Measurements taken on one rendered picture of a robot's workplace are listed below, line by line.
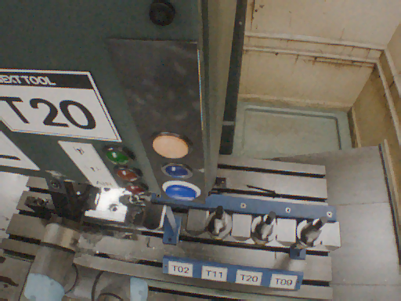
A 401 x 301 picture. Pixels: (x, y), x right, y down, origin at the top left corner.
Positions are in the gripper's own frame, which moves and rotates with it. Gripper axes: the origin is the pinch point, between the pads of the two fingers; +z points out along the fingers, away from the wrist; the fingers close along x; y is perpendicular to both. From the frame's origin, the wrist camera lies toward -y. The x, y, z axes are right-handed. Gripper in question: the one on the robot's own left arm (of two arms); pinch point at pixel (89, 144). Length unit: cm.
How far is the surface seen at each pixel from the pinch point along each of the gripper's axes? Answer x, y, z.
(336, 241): 61, 13, -12
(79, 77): 25, -46, -21
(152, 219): 16.1, 12.6, -12.3
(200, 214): 27.7, 12.6, -9.3
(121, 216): 0.0, 35.3, -6.3
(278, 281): 53, 41, -20
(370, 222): 92, 52, 8
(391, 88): 100, 31, 61
